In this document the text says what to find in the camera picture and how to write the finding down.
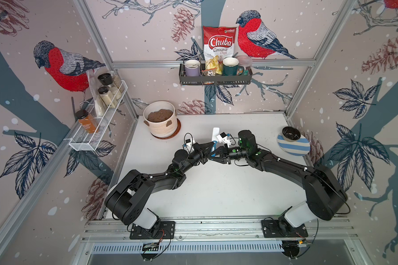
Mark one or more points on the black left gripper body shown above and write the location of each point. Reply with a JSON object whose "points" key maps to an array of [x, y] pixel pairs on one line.
{"points": [[201, 155]]}

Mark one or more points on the red Chuba chips bag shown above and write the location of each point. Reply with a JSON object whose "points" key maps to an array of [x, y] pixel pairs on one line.
{"points": [[218, 45]]}

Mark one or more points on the small snack packet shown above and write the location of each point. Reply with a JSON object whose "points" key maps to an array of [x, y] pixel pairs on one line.
{"points": [[208, 73]]}

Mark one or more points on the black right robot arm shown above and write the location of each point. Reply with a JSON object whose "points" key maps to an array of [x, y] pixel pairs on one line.
{"points": [[324, 195]]}

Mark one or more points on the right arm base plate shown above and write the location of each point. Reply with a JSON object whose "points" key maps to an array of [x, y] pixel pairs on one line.
{"points": [[272, 228]]}

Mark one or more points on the orange spice jar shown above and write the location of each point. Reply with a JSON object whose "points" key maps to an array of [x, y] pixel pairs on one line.
{"points": [[87, 121]]}

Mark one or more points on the cream ceramic flower pot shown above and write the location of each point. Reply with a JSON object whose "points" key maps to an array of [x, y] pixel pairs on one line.
{"points": [[161, 119]]}

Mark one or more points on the green mug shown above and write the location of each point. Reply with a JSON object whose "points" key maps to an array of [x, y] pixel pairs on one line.
{"points": [[231, 67]]}

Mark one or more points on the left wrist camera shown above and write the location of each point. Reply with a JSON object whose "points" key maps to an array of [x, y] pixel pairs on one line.
{"points": [[188, 143]]}

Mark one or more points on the white wire spice rack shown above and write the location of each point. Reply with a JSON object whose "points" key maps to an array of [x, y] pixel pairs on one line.
{"points": [[84, 141]]}

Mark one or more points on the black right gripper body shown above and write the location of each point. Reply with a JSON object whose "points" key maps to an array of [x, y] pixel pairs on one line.
{"points": [[234, 153]]}

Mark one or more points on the terracotta pot saucer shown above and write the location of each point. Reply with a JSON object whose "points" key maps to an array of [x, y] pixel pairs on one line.
{"points": [[175, 132]]}

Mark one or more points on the pink lidded glass jar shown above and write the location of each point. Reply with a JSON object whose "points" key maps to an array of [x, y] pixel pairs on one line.
{"points": [[244, 65]]}

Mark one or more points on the small black bowl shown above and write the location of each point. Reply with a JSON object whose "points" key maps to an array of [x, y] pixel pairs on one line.
{"points": [[291, 134]]}

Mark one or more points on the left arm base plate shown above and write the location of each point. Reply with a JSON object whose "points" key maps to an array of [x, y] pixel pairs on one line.
{"points": [[161, 230]]}

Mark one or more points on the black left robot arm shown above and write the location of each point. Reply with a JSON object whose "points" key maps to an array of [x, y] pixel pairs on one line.
{"points": [[127, 199]]}

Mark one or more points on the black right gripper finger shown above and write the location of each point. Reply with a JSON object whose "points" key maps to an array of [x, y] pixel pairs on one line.
{"points": [[220, 158], [222, 149]]}

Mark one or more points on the dark metal wall shelf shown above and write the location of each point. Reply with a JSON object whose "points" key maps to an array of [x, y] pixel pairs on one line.
{"points": [[213, 80]]}

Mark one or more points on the blue striped plate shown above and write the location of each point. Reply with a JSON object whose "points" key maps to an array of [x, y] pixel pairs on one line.
{"points": [[300, 147]]}

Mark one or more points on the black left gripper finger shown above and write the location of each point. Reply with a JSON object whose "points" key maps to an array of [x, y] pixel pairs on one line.
{"points": [[205, 146], [207, 156]]}

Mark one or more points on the tall black lid spice jar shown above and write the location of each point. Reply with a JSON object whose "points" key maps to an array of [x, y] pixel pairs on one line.
{"points": [[107, 80]]}

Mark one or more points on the purple mug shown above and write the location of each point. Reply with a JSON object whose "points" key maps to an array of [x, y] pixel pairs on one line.
{"points": [[192, 68]]}

